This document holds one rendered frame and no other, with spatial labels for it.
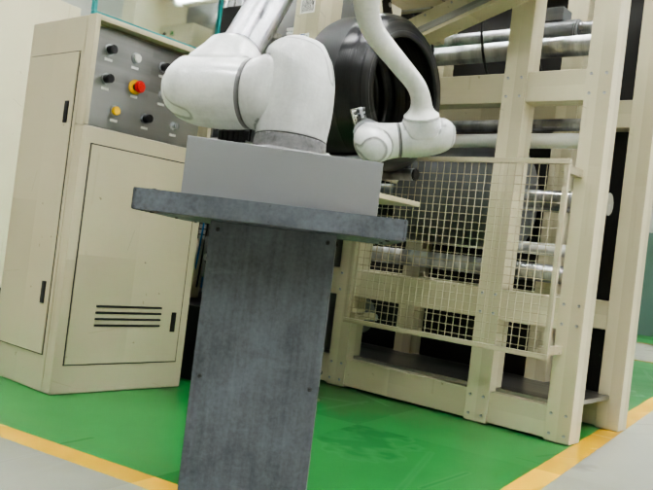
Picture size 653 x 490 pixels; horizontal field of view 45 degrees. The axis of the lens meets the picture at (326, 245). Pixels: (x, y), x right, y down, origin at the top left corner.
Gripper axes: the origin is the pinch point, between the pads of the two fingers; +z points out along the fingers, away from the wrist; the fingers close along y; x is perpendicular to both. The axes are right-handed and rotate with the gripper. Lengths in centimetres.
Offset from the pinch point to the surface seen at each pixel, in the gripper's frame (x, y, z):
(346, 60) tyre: -0.2, -17.7, 9.2
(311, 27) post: -8, -26, 52
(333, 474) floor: -30, 71, -85
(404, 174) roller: 13.2, 29.3, 21.6
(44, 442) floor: -101, 45, -80
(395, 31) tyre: 19.2, -21.5, 21.9
